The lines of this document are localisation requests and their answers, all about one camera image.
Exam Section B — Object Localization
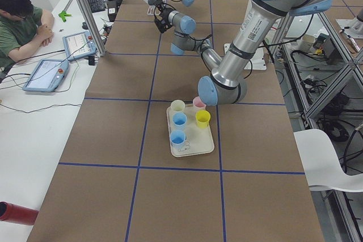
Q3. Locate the red cylinder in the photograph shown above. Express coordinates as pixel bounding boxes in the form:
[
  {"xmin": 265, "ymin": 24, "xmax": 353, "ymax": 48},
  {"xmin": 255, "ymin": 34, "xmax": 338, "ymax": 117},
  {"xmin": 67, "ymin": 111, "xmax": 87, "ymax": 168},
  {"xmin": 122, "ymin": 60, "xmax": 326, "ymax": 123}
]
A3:
[{"xmin": 1, "ymin": 202, "xmax": 39, "ymax": 226}]

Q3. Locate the near blue teach pendant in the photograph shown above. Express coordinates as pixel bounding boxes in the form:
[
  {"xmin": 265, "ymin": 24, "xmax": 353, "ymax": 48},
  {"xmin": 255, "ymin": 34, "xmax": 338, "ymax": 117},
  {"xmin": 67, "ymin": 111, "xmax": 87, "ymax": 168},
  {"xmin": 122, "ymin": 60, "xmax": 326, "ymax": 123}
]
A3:
[{"xmin": 22, "ymin": 59, "xmax": 69, "ymax": 92}]

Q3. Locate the white chair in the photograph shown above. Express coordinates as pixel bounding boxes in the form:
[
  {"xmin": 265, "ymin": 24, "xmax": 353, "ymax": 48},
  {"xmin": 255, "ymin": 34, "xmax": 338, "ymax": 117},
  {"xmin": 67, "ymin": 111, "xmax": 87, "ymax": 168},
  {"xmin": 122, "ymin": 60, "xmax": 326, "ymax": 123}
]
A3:
[{"xmin": 294, "ymin": 129, "xmax": 362, "ymax": 193}]

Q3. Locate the blue teach pendant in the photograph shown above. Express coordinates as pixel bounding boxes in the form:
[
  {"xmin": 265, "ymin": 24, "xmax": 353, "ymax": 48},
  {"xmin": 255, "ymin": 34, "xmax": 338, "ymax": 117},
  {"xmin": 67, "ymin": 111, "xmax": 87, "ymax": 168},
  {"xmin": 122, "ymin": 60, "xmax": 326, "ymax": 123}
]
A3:
[
  {"xmin": 22, "ymin": 59, "xmax": 69, "ymax": 92},
  {"xmin": 62, "ymin": 31, "xmax": 97, "ymax": 61}
]

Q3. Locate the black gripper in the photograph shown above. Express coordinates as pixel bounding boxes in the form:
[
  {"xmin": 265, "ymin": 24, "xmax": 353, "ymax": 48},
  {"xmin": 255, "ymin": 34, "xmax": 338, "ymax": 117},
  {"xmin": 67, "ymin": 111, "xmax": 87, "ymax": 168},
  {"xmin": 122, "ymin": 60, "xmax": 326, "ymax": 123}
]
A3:
[{"xmin": 154, "ymin": 1, "xmax": 174, "ymax": 33}]

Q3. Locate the small black box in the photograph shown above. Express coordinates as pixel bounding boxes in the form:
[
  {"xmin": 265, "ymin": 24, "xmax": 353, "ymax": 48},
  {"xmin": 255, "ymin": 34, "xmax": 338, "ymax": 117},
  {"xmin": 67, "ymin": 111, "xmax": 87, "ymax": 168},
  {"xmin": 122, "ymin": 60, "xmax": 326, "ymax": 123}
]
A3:
[{"xmin": 87, "ymin": 56, "xmax": 96, "ymax": 66}]

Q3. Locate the pink plastic cup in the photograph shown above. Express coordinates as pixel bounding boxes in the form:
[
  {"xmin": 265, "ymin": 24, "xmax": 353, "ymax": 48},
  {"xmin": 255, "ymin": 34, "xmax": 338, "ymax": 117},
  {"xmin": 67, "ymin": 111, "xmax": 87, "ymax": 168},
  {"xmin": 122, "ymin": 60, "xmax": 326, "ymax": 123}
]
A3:
[{"xmin": 192, "ymin": 96, "xmax": 206, "ymax": 111}]

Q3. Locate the aluminium frame post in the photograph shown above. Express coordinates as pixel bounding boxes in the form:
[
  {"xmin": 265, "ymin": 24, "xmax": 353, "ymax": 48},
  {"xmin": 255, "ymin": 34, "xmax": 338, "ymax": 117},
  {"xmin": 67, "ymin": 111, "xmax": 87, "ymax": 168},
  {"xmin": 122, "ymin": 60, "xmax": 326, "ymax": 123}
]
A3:
[{"xmin": 77, "ymin": 0, "xmax": 105, "ymax": 57}]

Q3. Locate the far blue teach pendant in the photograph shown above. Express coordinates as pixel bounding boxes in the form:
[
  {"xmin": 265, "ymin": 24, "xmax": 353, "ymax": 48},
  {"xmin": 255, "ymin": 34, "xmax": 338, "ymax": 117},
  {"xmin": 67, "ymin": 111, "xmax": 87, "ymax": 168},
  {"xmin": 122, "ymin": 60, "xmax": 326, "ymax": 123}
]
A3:
[{"xmin": 62, "ymin": 31, "xmax": 97, "ymax": 61}]

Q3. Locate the person in green shirt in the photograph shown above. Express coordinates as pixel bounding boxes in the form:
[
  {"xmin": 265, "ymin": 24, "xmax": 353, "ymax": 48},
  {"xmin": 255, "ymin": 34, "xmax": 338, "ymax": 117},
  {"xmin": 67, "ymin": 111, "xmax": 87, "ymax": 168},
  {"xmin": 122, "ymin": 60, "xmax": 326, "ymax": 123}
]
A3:
[{"xmin": 1, "ymin": 0, "xmax": 54, "ymax": 69}]

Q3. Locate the yellow plastic cup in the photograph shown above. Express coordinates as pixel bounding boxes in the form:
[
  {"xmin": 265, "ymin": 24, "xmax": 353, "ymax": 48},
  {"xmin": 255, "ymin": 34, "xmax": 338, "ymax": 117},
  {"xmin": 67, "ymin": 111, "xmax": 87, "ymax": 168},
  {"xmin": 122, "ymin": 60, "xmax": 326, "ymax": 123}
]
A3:
[{"xmin": 195, "ymin": 110, "xmax": 211, "ymax": 129}]

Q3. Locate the light blue cup near corner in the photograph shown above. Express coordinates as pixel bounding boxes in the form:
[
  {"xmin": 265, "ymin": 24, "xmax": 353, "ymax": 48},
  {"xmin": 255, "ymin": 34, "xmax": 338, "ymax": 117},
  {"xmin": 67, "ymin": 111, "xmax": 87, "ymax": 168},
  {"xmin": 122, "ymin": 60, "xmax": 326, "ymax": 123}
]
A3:
[{"xmin": 169, "ymin": 130, "xmax": 186, "ymax": 148}]

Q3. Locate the cream white cup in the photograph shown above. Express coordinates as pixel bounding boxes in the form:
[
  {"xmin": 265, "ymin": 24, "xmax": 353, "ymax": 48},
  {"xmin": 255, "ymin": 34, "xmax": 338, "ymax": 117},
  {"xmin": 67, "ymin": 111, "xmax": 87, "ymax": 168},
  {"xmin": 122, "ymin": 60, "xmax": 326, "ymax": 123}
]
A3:
[{"xmin": 170, "ymin": 100, "xmax": 185, "ymax": 112}]

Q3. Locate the green plastic clamp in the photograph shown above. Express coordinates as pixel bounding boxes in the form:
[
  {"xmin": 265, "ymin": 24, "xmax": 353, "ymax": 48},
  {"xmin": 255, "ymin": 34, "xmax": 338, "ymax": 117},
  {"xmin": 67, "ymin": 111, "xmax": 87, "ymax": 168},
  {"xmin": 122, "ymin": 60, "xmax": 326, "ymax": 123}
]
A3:
[{"xmin": 58, "ymin": 10, "xmax": 71, "ymax": 23}]

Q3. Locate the white plastic serving tray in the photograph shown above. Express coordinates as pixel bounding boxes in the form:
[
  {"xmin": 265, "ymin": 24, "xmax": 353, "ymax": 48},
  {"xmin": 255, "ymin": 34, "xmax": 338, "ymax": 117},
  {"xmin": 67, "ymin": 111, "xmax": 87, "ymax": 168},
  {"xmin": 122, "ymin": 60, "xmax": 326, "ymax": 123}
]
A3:
[{"xmin": 166, "ymin": 104, "xmax": 214, "ymax": 157}]

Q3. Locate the light blue cup middle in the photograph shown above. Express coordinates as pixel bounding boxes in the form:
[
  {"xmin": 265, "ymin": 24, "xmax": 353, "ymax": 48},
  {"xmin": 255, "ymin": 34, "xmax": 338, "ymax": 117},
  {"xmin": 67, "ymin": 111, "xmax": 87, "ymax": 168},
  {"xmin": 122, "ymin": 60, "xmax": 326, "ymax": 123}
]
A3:
[{"xmin": 172, "ymin": 112, "xmax": 188, "ymax": 130}]

